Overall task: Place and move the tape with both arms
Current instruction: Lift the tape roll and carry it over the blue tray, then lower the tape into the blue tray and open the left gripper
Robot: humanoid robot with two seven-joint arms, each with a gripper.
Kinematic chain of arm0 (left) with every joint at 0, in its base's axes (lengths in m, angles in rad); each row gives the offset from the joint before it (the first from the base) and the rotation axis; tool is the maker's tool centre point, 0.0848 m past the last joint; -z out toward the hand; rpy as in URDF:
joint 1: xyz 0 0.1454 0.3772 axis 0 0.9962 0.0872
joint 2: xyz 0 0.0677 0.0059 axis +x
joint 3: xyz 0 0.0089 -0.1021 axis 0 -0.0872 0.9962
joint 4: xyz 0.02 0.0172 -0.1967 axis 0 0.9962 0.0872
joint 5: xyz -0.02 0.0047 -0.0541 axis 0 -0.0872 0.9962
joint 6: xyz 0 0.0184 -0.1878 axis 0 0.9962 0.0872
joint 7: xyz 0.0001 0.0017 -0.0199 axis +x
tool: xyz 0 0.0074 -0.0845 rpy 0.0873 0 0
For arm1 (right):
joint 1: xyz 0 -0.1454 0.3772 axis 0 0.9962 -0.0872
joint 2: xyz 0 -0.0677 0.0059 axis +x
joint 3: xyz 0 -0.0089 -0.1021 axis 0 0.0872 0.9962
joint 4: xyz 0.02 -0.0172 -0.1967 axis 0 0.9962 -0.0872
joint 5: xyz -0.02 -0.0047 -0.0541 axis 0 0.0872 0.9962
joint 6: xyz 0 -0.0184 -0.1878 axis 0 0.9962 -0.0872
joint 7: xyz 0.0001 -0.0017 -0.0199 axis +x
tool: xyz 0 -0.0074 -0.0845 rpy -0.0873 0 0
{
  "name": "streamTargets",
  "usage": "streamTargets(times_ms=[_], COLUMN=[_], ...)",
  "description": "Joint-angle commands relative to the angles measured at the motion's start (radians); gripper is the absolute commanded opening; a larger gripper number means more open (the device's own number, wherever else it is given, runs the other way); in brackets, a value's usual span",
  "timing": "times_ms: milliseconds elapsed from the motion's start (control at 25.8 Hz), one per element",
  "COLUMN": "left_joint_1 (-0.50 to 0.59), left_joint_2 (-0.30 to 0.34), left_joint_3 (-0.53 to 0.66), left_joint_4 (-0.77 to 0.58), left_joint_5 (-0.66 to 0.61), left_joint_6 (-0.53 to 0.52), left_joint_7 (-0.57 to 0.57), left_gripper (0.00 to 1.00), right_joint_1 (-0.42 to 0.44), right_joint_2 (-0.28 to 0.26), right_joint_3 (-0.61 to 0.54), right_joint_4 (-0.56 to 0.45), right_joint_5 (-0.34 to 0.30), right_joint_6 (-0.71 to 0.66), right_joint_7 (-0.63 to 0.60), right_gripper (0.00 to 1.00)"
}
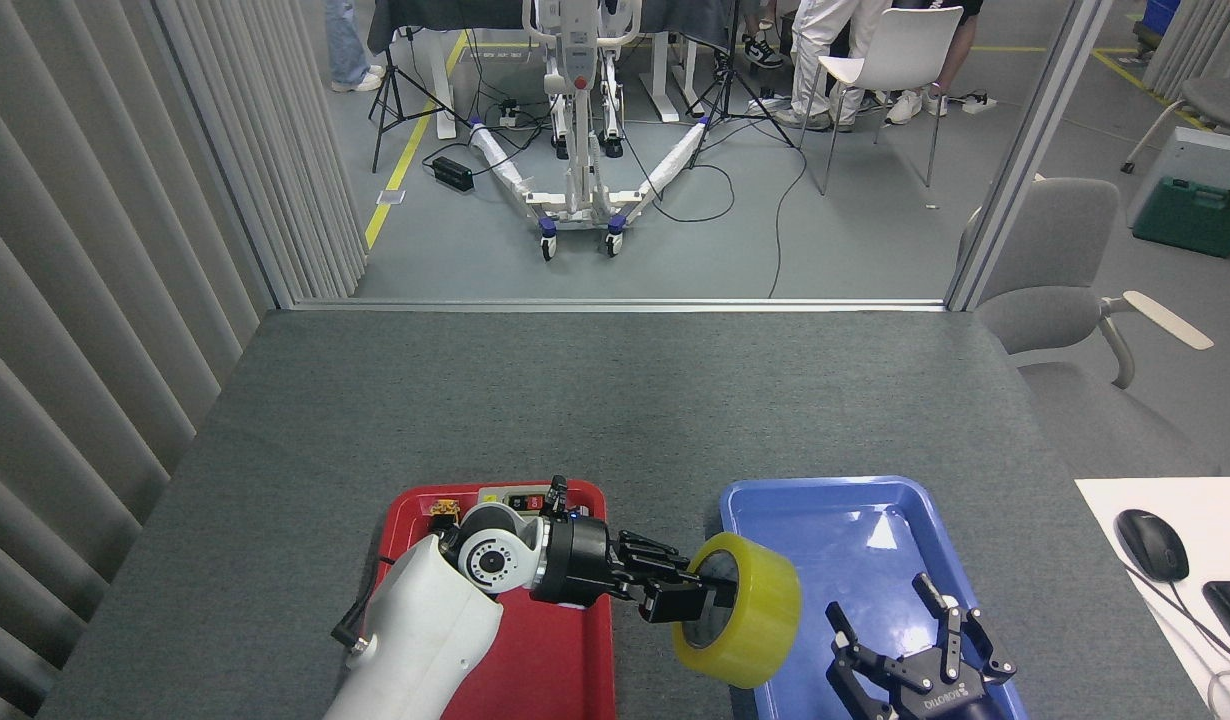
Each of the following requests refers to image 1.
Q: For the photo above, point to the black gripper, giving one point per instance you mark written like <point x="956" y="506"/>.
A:
<point x="575" y="560"/>
<point x="945" y="700"/>

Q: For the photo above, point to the yellow tape roll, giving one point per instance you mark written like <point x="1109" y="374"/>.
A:
<point x="760" y="610"/>

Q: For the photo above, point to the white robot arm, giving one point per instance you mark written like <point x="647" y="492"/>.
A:
<point x="425" y="630"/>

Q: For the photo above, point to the red plastic tray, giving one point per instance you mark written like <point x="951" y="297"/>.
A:
<point x="555" y="660"/>

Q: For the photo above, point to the blue plastic tray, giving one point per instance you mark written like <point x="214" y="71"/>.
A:
<point x="805" y="510"/>

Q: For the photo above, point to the orange push button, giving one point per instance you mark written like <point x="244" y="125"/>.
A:
<point x="443" y="510"/>

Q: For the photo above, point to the black computer mouse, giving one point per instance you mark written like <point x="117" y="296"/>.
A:
<point x="1153" y="545"/>

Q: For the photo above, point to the white desk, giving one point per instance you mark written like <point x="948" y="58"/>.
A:
<point x="1215" y="520"/>

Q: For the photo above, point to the grey office chair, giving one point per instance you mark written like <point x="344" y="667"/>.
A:
<point x="1055" y="250"/>

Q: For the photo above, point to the white stand on wheels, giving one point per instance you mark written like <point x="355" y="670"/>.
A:
<point x="578" y="150"/>

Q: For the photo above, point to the black power adapter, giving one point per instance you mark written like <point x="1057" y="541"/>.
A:
<point x="453" y="174"/>

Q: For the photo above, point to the small grey floor plate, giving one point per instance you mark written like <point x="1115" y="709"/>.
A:
<point x="391" y="197"/>

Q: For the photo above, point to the black tripod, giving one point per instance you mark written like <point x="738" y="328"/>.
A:
<point x="727" y="90"/>
<point x="392" y="90"/>

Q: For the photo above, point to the green plastic case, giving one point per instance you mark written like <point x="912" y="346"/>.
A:
<point x="1190" y="215"/>

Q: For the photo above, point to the person in dark shorts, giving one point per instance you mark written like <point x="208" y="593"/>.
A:
<point x="910" y="108"/>

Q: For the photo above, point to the white power strip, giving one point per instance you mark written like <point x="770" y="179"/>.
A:
<point x="980" y="103"/>

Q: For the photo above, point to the person in black white sneakers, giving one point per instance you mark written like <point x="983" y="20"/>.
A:
<point x="762" y="52"/>

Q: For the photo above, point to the person in white trousers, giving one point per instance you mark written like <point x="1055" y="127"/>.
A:
<point x="820" y="50"/>

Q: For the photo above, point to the grey flat box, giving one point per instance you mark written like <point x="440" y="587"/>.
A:
<point x="1210" y="160"/>

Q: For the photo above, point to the white plastic chair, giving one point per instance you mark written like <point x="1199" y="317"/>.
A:
<point x="910" y="45"/>

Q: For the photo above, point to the grey chair with white legs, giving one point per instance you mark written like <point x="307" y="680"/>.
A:
<point x="1220" y="100"/>

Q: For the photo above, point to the person in blue trousers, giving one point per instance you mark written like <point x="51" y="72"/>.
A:
<point x="347" y="40"/>

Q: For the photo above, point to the blue bin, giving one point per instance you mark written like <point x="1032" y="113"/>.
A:
<point x="1160" y="20"/>

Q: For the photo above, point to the white switch box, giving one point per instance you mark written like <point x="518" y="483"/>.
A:
<point x="497" y="494"/>

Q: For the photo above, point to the silver frame rail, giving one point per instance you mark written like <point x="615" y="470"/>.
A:
<point x="615" y="304"/>

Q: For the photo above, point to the silver frame post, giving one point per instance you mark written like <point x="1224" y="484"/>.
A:
<point x="1025" y="150"/>

